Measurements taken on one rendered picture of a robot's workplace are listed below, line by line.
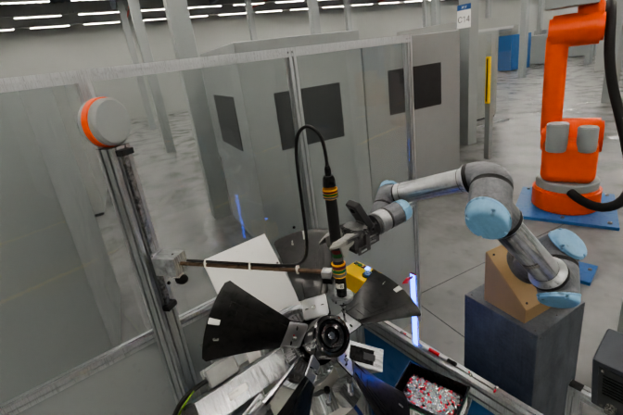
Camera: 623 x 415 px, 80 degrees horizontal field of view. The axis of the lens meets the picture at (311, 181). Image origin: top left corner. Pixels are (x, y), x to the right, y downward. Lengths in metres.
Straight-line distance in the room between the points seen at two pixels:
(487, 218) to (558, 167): 3.69
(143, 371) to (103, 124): 1.05
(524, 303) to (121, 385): 1.58
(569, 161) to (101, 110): 4.35
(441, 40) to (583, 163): 2.24
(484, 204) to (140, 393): 1.54
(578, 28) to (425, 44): 1.62
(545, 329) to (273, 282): 0.98
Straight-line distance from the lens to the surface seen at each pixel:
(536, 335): 1.58
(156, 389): 1.94
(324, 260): 1.25
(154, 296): 1.52
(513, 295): 1.58
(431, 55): 5.32
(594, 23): 4.71
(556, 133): 4.61
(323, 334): 1.16
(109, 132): 1.33
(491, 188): 1.13
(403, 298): 1.37
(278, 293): 1.43
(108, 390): 1.86
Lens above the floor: 2.00
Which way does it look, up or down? 18 degrees down
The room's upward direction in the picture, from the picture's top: 7 degrees counter-clockwise
